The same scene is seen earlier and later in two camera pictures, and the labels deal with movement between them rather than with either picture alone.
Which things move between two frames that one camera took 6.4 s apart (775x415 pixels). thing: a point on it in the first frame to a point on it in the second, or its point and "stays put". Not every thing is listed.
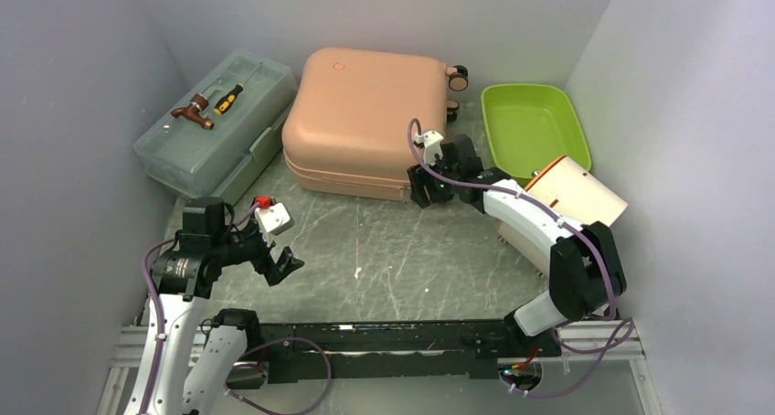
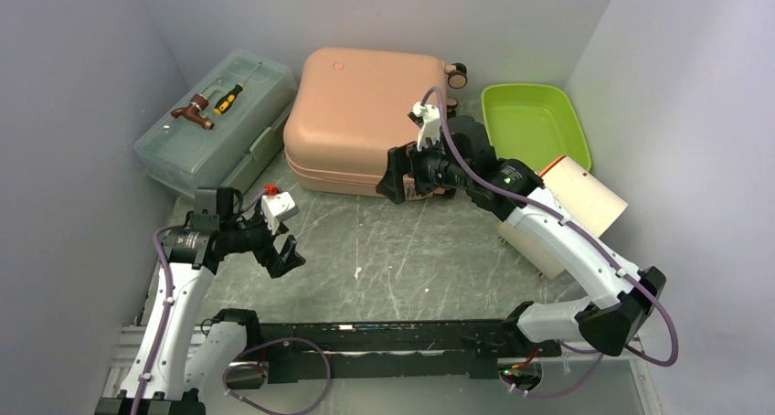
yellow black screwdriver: [226, 103] stays put
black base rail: [293, 353] stays put
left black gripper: [285, 263] to [287, 259]
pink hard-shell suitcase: [347, 114] stays put
